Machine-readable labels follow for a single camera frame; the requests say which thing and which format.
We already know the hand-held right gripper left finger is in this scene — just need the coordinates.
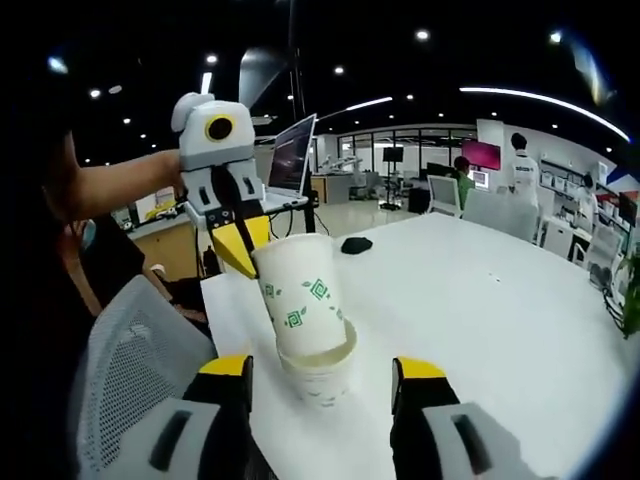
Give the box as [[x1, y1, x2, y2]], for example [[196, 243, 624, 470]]
[[112, 353, 261, 480]]

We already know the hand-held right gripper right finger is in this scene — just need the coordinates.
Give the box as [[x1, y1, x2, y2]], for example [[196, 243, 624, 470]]
[[389, 355, 531, 480]]

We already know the green printed white paper cup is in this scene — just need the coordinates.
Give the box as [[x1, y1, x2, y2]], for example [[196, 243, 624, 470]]
[[249, 233, 347, 359]]

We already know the stack of white paper cups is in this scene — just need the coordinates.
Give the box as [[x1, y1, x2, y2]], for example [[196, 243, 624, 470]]
[[276, 319, 360, 412]]

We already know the white laptop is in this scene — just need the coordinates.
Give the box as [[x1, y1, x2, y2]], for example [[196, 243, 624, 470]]
[[257, 113, 319, 211]]

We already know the white reflector panel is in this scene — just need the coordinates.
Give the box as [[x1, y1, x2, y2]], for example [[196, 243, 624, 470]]
[[238, 47, 289, 109]]

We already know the grey mesh office chair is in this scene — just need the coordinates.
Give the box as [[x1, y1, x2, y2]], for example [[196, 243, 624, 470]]
[[74, 274, 219, 474]]

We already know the black computer mouse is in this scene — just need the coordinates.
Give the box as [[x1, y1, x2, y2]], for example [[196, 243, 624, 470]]
[[340, 236, 374, 255]]

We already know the white table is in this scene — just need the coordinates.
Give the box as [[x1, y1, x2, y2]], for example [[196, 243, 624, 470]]
[[199, 212, 631, 480]]

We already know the black monitor on stand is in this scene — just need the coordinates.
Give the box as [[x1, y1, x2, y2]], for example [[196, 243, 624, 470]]
[[382, 147, 405, 211]]

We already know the white mesh chair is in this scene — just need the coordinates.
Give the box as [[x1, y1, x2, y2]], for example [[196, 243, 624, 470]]
[[427, 174, 464, 219]]

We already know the green potted plant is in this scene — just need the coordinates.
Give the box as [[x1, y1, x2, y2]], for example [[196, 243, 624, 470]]
[[613, 252, 640, 341]]

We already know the pink screen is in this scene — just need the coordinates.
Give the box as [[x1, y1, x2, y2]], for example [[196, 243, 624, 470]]
[[460, 139, 502, 170]]

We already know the white office chair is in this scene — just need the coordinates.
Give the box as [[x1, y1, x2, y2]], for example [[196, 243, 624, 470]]
[[584, 227, 626, 281]]

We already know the curved ceiling light strip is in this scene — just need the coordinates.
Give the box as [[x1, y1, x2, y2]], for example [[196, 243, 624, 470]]
[[459, 87, 630, 141]]

